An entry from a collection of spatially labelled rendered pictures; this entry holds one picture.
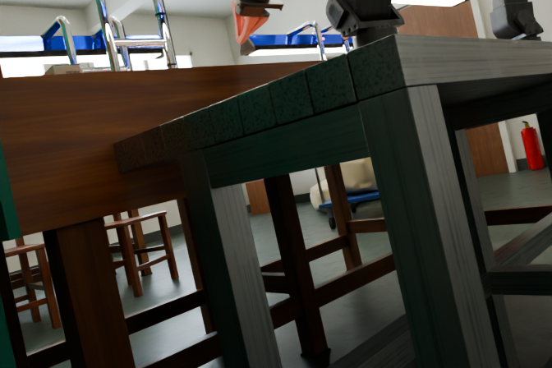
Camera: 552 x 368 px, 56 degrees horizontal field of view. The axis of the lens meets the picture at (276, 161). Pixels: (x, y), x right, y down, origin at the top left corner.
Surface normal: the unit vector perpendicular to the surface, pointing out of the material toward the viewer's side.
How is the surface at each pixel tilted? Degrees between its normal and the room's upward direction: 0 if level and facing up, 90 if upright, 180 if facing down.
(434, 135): 90
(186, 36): 90
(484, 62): 90
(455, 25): 90
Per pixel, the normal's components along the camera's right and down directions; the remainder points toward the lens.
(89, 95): 0.63, -0.14
